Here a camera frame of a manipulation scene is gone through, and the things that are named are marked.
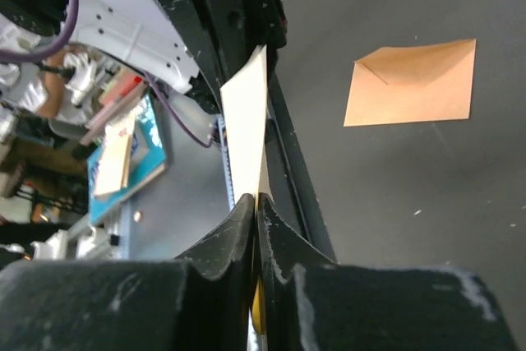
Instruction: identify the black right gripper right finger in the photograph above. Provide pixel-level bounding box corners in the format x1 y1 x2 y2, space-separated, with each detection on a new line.
256 194 517 350

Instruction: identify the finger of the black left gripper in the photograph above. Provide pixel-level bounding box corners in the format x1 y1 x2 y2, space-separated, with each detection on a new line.
205 0 288 80
155 0 224 109

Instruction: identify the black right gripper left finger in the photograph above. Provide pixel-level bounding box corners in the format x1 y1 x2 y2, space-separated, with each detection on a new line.
1 194 255 350

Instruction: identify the cream paper letter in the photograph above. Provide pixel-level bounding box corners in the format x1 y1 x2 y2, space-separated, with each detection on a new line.
220 46 268 201

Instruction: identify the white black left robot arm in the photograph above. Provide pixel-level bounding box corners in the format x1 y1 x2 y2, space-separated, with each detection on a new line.
1 0 287 114

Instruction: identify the teal book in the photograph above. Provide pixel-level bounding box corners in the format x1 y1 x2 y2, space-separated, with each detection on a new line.
87 95 167 225

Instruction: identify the person in white shirt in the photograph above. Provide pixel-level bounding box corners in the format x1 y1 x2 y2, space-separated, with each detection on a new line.
1 63 101 125

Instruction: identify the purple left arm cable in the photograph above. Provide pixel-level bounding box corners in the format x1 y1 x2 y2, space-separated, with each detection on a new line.
0 0 217 150

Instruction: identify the white slotted cable duct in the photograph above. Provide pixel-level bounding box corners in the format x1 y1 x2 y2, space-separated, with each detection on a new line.
217 115 236 210

